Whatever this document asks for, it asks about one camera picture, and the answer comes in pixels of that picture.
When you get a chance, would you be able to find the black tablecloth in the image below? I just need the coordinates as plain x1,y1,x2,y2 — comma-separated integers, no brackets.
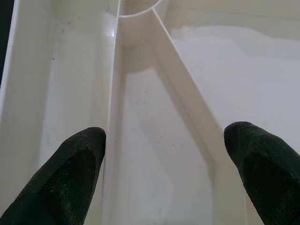
0,0,15,90

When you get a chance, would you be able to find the white plastic children table top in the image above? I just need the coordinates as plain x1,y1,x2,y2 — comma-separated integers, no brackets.
0,0,300,225

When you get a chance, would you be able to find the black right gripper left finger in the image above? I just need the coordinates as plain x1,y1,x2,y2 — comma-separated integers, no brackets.
0,127,106,225

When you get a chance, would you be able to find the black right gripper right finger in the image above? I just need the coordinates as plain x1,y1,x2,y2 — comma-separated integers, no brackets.
224,121,300,225

